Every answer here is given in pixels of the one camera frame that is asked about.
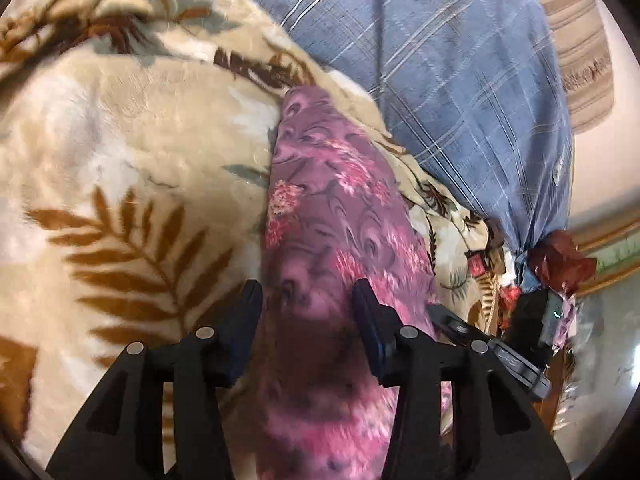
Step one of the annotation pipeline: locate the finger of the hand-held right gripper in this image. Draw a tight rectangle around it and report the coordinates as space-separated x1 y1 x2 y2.
428 303 552 402

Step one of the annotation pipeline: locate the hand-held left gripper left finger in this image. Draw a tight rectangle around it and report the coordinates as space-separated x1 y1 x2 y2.
46 279 264 480

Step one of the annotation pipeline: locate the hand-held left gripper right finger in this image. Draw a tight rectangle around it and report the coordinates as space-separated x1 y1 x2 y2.
352 278 571 480

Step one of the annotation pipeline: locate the purple floral garment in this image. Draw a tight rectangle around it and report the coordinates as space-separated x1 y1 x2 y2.
260 85 453 480

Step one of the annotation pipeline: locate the green patterned mat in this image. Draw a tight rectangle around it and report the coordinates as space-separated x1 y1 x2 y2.
567 225 640 293

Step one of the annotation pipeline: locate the cream leaf print blanket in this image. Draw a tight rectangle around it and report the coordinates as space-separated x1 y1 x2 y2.
0 0 516 461

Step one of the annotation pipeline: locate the blue plaid shirt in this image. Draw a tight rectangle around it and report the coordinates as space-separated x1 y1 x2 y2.
107 0 576 291

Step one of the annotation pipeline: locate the striped beige cloth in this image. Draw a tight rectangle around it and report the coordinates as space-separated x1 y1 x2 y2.
515 0 616 133

